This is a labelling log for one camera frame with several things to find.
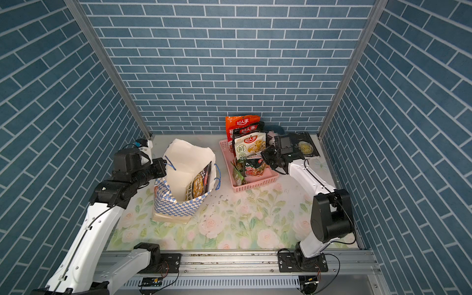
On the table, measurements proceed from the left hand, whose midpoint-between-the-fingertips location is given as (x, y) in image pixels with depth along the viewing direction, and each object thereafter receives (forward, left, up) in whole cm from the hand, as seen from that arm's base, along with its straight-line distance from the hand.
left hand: (172, 160), depth 72 cm
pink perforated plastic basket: (+11, -43, -28) cm, 52 cm away
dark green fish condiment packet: (+7, -34, -10) cm, 36 cm away
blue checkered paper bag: (+11, -1, -26) cm, 28 cm away
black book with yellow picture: (+34, -66, -25) cm, 78 cm away
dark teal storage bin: (+44, -51, -23) cm, 71 cm away
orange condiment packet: (+29, -23, -5) cm, 38 cm away
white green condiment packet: (+20, -32, -11) cm, 40 cm away
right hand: (+13, -38, -11) cm, 41 cm away
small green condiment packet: (+6, -26, -23) cm, 35 cm away
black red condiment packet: (+28, -33, -7) cm, 44 cm away
